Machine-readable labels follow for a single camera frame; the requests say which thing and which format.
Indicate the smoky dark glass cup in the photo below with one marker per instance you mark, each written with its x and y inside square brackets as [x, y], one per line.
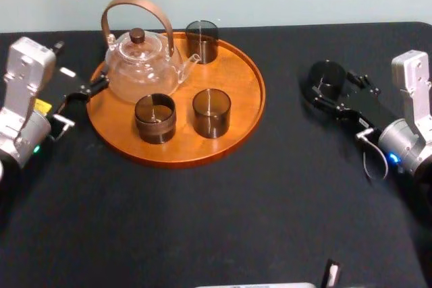
[211, 116]
[329, 72]
[202, 45]
[155, 122]

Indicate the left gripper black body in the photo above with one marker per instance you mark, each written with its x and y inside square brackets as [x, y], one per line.
[64, 85]

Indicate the round brown wooden tray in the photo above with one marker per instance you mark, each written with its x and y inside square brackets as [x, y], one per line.
[236, 99]

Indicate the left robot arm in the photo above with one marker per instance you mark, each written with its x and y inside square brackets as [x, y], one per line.
[20, 99]

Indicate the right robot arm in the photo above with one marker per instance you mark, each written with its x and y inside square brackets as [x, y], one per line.
[410, 126]

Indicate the black table cloth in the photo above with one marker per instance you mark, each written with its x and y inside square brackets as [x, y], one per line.
[202, 220]

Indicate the glass teapot lid, brown knob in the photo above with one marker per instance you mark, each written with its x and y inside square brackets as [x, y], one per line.
[137, 35]

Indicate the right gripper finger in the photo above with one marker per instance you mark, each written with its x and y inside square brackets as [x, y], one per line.
[332, 104]
[364, 82]

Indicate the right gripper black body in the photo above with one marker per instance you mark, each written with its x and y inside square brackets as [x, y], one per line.
[371, 109]

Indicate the small black and white piece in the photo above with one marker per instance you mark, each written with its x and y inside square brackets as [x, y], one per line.
[332, 272]

